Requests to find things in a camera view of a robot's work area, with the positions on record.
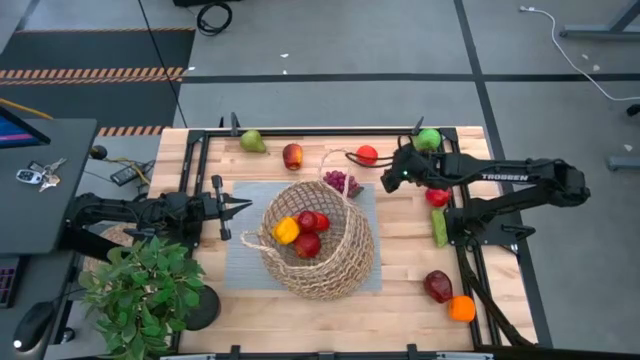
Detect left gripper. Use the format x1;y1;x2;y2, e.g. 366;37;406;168
198;174;254;243

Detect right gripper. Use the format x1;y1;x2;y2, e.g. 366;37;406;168
380;144;447;195

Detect red orange tomato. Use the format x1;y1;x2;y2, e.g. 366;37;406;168
355;144;379;167

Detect yellow bell pepper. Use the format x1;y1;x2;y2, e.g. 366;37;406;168
271;216;301;246

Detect green apple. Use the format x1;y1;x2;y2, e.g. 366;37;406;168
413;127;443;153

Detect green pear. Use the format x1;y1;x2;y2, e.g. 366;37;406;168
239;129;269;155

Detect green cucumber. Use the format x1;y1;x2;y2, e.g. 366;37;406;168
430;208;450;249

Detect dark red round fruit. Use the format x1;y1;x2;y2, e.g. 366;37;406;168
296;210;319;233

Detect red and yellow apple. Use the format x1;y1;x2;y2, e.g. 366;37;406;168
281;142;304;172

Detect woven wicker basket with handles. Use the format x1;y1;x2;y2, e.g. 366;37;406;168
239;148;376;302

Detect large dark red fruit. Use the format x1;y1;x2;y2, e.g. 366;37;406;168
423;269;454;305

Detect orange fruit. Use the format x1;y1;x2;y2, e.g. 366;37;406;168
447;295;477;324

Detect purple grape bunch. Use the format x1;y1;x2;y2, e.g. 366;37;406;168
322;169;365;199

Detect grey woven placemat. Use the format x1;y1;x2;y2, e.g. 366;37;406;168
223;181;384;293

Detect black plant pot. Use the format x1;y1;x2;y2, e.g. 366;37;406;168
182;284;222;332

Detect black power adapter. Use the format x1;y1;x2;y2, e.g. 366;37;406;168
109;162;144;187

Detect green leafy plant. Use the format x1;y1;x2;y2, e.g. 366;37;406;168
77;234;207;360

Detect black side desk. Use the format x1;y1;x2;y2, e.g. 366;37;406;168
0;118;99;360

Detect black hazard striped floor mat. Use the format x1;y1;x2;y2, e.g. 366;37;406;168
0;27;197;139

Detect grey car key fob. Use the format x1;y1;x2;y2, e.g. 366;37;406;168
15;168;44;185

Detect computer monitor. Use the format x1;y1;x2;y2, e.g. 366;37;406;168
0;105;52;150

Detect black computer mouse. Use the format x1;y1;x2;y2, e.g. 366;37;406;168
12;301;56;353

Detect grey metal foot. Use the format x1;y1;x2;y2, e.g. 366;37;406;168
607;155;640;172

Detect backlit keyboard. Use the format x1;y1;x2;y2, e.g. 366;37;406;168
0;257;24;309

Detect grey metal stand leg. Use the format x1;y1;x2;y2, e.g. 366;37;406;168
558;0;640;41

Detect black metal table frame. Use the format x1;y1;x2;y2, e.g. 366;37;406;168
169;112;539;360

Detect black cable conduit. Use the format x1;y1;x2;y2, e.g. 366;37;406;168
457;247;536;349

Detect thin black floor cable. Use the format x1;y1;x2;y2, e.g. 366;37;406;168
137;0;188;129

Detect coiled black cable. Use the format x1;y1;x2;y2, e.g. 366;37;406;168
195;1;234;37

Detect metal keys on ring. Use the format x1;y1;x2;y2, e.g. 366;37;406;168
38;157;68;193

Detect white cable with plug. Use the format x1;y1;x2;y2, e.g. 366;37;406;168
518;4;640;103

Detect yellow floor cable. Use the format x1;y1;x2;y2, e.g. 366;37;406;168
0;97;54;121

